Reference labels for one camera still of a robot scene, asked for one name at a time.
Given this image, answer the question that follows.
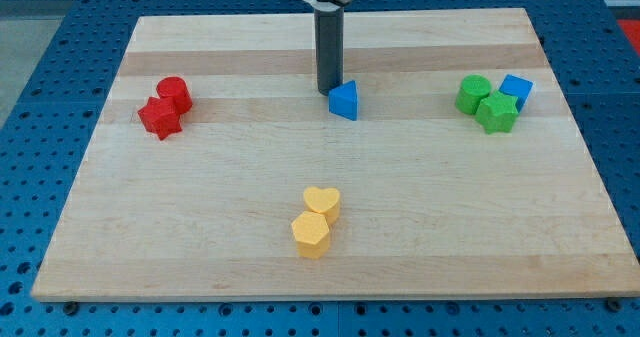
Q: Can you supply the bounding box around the yellow hexagon block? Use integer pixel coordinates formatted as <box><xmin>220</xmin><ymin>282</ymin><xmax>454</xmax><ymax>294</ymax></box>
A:
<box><xmin>291</xmin><ymin>211</ymin><xmax>331</xmax><ymax>259</ymax></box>

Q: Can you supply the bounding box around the blue cube block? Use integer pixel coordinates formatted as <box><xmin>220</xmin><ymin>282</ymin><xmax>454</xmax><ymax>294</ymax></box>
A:
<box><xmin>499</xmin><ymin>74</ymin><xmax>534</xmax><ymax>112</ymax></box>

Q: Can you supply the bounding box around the red cylinder block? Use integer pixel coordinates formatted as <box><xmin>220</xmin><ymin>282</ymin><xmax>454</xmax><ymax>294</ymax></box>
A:
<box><xmin>156</xmin><ymin>76</ymin><xmax>193</xmax><ymax>115</ymax></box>

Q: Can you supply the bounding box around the red star block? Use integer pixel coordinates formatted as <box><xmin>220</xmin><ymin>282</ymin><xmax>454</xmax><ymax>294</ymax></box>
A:
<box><xmin>137</xmin><ymin>97</ymin><xmax>182</xmax><ymax>140</ymax></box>

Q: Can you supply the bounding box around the light wooden board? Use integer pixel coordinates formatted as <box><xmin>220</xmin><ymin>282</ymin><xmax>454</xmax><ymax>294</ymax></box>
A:
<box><xmin>32</xmin><ymin>8</ymin><xmax>639</xmax><ymax>302</ymax></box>

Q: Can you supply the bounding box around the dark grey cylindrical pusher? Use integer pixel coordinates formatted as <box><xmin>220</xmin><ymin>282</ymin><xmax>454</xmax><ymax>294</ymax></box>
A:
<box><xmin>314</xmin><ymin>5</ymin><xmax>344</xmax><ymax>96</ymax></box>

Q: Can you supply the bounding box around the blue triangular prism block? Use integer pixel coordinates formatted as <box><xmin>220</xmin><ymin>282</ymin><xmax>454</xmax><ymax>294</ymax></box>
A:
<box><xmin>328</xmin><ymin>80</ymin><xmax>359</xmax><ymax>121</ymax></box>

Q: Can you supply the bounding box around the green cylinder block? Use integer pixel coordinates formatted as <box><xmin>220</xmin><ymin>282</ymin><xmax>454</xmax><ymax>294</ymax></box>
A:
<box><xmin>455</xmin><ymin>74</ymin><xmax>492</xmax><ymax>115</ymax></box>

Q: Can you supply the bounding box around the yellow heart block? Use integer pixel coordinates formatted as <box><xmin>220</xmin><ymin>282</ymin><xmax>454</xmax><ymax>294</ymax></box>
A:
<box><xmin>303</xmin><ymin>186</ymin><xmax>341</xmax><ymax>226</ymax></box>

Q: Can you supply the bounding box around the green star block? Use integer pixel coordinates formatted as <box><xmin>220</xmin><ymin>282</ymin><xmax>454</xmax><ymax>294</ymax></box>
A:
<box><xmin>475</xmin><ymin>91</ymin><xmax>519</xmax><ymax>134</ymax></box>

